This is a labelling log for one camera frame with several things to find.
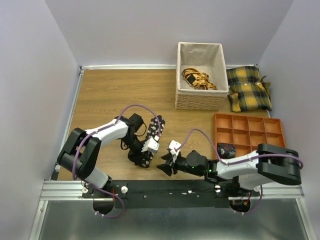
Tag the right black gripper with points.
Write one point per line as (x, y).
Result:
(165, 168)

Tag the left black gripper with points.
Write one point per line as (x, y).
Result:
(142, 142)

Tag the black floral tie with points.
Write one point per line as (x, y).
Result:
(155, 128)

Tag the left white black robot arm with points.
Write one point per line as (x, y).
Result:
(80, 152)

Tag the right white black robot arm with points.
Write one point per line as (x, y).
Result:
(239, 176)

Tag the rolled dark floral tie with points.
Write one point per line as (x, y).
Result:
(226, 150)

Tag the orange patterned tie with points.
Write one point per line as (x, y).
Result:
(197, 79)

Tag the wicker basket with liner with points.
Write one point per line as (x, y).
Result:
(208, 58)

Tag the orange compartment tray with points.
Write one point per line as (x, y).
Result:
(245, 132)

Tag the yellow plaid shirt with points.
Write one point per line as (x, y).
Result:
(247, 90)

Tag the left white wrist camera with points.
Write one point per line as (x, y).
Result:
(151, 145)

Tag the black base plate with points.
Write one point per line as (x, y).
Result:
(161, 194)

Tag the aluminium frame rail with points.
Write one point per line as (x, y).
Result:
(66, 190)

